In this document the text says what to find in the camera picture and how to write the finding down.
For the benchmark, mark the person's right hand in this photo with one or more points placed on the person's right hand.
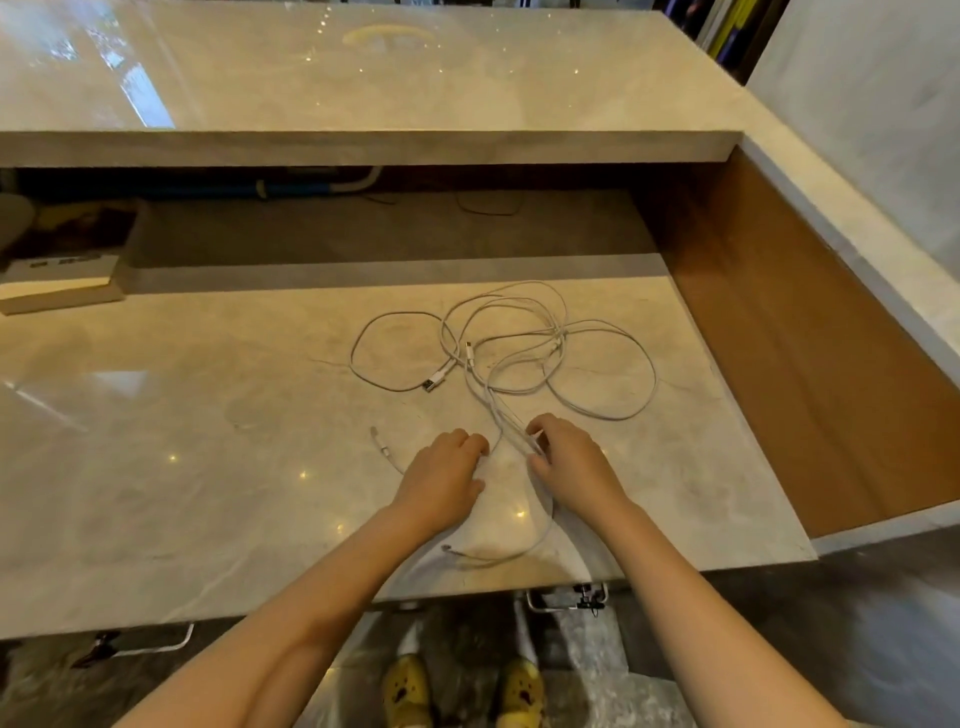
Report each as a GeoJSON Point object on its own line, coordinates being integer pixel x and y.
{"type": "Point", "coordinates": [577, 472]}

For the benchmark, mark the person's left hand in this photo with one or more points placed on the person's left hand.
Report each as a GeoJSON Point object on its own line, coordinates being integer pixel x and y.
{"type": "Point", "coordinates": [435, 487]}

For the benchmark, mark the person's left thumb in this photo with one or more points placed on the person's left thumb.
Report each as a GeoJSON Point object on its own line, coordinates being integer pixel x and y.
{"type": "Point", "coordinates": [475, 489]}

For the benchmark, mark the person's right thumb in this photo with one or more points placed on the person's right thumb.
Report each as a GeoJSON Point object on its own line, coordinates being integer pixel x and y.
{"type": "Point", "coordinates": [538, 469]}

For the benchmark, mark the person's left forearm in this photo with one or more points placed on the person's left forearm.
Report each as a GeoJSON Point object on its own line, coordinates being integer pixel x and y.
{"type": "Point", "coordinates": [300, 622]}

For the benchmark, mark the person's right forearm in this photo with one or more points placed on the person's right forearm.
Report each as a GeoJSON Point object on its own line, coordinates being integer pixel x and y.
{"type": "Point", "coordinates": [697, 622]}

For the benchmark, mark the white right sock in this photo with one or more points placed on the white right sock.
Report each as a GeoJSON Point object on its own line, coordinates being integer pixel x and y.
{"type": "Point", "coordinates": [525, 630]}

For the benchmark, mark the white sock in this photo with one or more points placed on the white sock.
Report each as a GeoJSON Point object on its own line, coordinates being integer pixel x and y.
{"type": "Point", "coordinates": [409, 637]}
{"type": "Point", "coordinates": [525, 630]}

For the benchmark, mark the white left sock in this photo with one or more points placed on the white left sock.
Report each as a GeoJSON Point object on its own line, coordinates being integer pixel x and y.
{"type": "Point", "coordinates": [409, 637]}

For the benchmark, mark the yellow right clog shoe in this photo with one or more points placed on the yellow right clog shoe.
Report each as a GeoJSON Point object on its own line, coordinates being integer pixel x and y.
{"type": "Point", "coordinates": [521, 694]}

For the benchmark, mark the yellow clog shoe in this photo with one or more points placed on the yellow clog shoe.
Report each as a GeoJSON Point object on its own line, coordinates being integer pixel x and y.
{"type": "Point", "coordinates": [407, 690]}
{"type": "Point", "coordinates": [521, 694]}

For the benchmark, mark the yellow left clog shoe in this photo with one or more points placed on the yellow left clog shoe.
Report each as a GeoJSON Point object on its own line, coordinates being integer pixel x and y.
{"type": "Point", "coordinates": [407, 690]}

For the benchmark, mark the white pipe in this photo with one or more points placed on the white pipe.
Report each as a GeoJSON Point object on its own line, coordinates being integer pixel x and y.
{"type": "Point", "coordinates": [360, 181]}

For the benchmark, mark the white power strip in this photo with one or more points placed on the white power strip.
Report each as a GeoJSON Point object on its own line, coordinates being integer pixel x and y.
{"type": "Point", "coordinates": [60, 268]}

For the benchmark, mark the colourful items on shelf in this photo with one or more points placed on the colourful items on shelf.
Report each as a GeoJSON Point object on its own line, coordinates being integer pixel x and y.
{"type": "Point", "coordinates": [720, 30]}

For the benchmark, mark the metal bracket with black clamp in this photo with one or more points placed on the metal bracket with black clamp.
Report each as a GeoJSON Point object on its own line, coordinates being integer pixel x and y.
{"type": "Point", "coordinates": [566, 598]}

